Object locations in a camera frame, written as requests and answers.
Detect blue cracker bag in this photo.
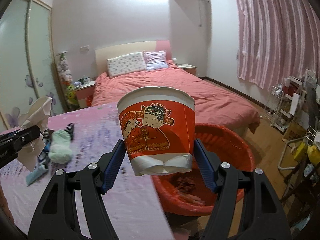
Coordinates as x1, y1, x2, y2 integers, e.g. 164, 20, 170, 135
26, 164, 48, 186

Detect red paper cup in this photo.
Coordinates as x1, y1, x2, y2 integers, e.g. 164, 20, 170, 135
117, 100, 195, 176

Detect orange plastic trash basket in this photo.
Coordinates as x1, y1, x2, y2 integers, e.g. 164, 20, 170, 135
152, 124, 254, 217

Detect mint green sock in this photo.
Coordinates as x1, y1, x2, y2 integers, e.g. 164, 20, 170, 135
48, 129, 72, 164

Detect black beaded mat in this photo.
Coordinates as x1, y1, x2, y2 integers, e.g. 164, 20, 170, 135
65, 122, 75, 141

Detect sliding floral wardrobe door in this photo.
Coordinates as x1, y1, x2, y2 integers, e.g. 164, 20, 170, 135
1, 0, 65, 131

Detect pink floral table cloth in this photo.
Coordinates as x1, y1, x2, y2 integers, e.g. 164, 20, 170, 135
1, 102, 174, 239

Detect stacked plush toys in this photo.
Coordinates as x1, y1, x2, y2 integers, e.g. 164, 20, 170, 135
56, 53, 79, 111

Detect pink white left nightstand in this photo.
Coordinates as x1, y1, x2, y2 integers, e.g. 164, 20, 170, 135
75, 81, 95, 108

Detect small red bin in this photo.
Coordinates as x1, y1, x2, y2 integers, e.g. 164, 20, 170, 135
86, 96, 93, 107

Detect cluttered white shelf rack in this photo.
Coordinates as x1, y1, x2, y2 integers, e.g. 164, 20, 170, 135
261, 69, 320, 170

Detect beige pink headboard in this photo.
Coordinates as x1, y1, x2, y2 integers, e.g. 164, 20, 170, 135
95, 40, 172, 75

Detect white floral pillow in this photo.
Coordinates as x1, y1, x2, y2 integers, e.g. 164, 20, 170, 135
107, 51, 146, 78

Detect bed with coral duvet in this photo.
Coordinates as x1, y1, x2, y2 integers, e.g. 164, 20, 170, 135
92, 65, 260, 132

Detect pink striped pillow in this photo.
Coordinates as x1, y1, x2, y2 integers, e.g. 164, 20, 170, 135
143, 50, 168, 71

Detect right nightstand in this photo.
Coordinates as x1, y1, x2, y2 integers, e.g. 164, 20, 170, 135
177, 64, 197, 75

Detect pink striped curtain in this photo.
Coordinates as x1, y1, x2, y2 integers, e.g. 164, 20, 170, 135
236, 0, 319, 89

